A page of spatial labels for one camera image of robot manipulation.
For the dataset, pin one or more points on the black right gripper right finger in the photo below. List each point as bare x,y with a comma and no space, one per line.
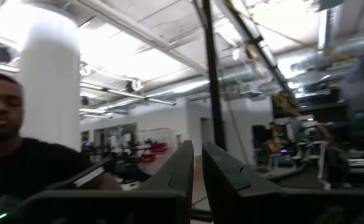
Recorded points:
231,193

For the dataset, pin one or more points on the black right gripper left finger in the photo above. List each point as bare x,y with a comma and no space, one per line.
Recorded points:
169,199

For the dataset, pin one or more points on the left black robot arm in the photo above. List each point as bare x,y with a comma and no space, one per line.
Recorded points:
85,177

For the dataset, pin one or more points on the red chair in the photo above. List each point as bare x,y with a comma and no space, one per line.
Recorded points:
159,147
147,158

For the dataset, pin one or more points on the person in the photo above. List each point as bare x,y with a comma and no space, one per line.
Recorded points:
275,141
20,168

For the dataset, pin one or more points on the long ceiling tube light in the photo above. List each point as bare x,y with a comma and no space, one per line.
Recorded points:
128,93

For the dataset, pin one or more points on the black ceiling spotlight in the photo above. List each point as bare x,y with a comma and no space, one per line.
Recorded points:
0,53
134,85

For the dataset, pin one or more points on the white round pillar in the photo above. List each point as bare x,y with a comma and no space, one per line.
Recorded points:
49,87

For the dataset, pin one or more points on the black vertical frame post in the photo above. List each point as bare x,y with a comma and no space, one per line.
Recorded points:
214,77

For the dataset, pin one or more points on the black slanted frame beam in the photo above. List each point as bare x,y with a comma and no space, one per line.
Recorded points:
259,43

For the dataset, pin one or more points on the silver ceiling air duct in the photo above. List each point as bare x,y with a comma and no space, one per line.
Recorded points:
356,46

